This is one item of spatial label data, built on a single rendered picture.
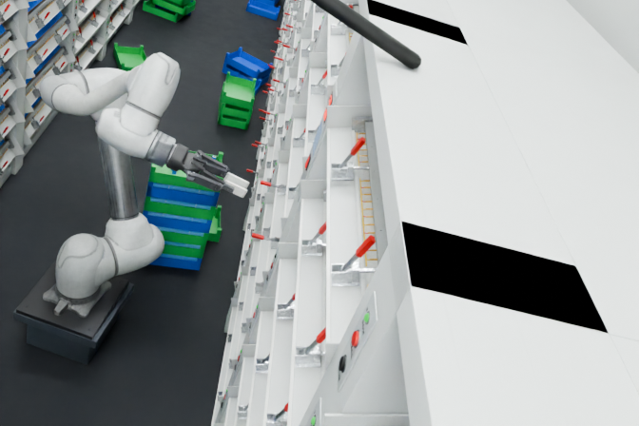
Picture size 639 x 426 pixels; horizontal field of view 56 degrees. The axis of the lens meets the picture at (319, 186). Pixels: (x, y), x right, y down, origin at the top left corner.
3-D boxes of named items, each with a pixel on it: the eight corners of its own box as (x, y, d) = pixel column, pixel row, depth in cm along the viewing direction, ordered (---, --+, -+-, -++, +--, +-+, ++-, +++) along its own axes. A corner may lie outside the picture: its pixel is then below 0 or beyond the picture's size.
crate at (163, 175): (148, 182, 254) (151, 166, 249) (152, 154, 270) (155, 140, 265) (220, 193, 262) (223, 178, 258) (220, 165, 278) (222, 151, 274)
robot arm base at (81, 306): (33, 305, 220) (33, 296, 216) (70, 266, 237) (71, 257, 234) (78, 326, 219) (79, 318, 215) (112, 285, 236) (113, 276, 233)
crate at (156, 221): (141, 223, 267) (143, 210, 263) (145, 196, 283) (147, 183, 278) (208, 233, 275) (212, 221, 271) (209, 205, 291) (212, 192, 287)
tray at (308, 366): (286, 470, 88) (280, 412, 80) (301, 214, 137) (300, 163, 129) (427, 469, 87) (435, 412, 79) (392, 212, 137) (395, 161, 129)
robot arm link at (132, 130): (142, 163, 164) (164, 119, 164) (87, 137, 160) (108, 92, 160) (144, 161, 174) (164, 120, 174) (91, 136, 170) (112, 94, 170)
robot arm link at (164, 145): (162, 125, 170) (181, 134, 172) (150, 148, 175) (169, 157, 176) (153, 141, 163) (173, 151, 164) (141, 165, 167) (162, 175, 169)
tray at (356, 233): (326, 393, 77) (323, 318, 69) (327, 145, 127) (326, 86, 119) (486, 392, 77) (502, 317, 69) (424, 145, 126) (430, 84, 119)
